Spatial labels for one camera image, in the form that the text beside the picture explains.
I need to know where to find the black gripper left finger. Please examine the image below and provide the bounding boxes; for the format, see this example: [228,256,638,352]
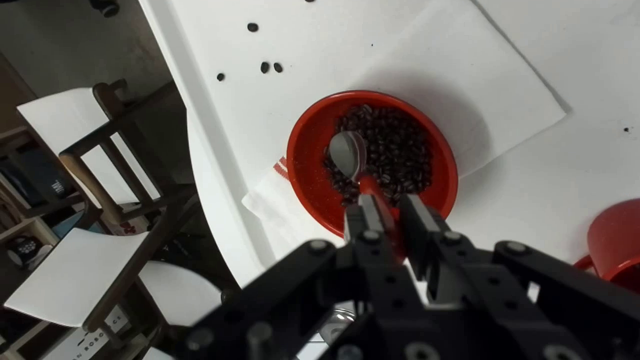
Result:
[177,192,430,360]

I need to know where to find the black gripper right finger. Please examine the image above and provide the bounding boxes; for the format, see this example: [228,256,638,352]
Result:
[397,192,640,360]

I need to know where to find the red handled metal spoon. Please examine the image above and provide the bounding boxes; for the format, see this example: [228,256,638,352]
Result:
[326,129,391,216]

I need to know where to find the coffee bean pile in bowl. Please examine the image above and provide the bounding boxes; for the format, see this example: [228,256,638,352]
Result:
[321,102,436,206]

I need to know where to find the red bowl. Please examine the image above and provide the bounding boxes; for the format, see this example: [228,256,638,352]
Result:
[283,89,462,243]

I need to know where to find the red mug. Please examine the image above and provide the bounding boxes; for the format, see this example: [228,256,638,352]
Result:
[572,196,640,297]

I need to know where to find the white paper napkin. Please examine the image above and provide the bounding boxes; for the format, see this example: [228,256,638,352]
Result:
[239,0,569,232]

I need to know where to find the white plastic tray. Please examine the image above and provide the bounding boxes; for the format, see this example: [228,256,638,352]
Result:
[134,0,640,324]

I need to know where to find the white power strip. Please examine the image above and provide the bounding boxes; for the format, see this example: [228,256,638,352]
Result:
[37,302,134,360]

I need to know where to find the wooden chair white seat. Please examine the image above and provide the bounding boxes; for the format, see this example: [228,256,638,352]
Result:
[14,79,176,227]
[2,224,223,337]

